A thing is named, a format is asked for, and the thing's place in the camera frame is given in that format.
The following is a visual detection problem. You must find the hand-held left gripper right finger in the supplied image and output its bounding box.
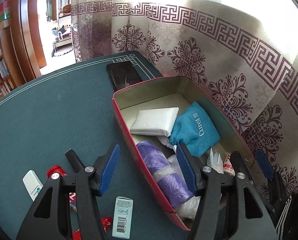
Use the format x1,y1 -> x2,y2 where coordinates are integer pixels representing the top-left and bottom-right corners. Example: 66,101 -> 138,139
175,144 -> 278,240

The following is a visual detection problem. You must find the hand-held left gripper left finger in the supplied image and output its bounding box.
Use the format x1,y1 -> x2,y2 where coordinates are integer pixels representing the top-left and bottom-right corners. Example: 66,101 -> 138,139
16,144 -> 121,240

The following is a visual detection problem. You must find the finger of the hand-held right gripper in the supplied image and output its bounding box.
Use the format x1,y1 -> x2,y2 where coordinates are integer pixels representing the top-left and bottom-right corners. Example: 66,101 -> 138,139
254,149 -> 277,205
230,151 -> 254,184

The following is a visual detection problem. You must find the purple trash bag roll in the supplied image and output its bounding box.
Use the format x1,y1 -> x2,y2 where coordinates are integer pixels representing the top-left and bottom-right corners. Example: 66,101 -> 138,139
136,140 -> 194,208

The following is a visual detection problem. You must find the teal fabric pouch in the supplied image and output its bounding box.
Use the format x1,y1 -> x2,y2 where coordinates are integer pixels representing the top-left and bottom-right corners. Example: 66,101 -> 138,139
171,102 -> 221,157

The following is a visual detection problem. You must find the white tissue pack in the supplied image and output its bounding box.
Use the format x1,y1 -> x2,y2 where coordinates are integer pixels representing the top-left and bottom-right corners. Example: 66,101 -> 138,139
130,107 -> 179,137

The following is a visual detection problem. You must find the red rectangular box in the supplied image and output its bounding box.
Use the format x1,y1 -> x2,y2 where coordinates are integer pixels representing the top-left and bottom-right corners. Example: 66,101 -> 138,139
111,76 -> 256,231

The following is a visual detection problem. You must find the green felt desktop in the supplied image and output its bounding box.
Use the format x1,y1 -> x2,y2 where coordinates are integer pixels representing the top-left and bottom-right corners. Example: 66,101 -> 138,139
0,51 -> 197,240

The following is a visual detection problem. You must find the white green barcode carton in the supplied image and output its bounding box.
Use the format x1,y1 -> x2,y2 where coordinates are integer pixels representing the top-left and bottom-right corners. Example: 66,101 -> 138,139
112,196 -> 134,238

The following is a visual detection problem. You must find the red snack packet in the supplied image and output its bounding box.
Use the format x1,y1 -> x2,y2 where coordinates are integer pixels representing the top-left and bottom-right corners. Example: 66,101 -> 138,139
69,192 -> 113,240

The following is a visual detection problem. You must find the black smartphone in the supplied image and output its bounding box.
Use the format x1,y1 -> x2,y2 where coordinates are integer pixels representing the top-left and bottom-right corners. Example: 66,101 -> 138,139
106,61 -> 143,90

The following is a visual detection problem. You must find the patterned curtain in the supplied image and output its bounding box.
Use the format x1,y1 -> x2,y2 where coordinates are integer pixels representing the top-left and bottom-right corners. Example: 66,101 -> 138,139
56,0 -> 298,205

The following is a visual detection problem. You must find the wooden bookshelf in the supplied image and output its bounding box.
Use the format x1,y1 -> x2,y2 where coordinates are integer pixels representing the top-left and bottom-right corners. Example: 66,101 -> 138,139
0,0 -> 17,105

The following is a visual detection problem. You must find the striped lanyard cord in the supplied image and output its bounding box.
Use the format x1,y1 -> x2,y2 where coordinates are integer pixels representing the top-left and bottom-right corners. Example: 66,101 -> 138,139
276,195 -> 293,238

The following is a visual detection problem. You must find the brown wooden door frame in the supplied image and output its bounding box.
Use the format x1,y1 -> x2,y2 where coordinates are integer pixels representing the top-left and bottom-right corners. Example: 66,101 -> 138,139
10,0 -> 58,80

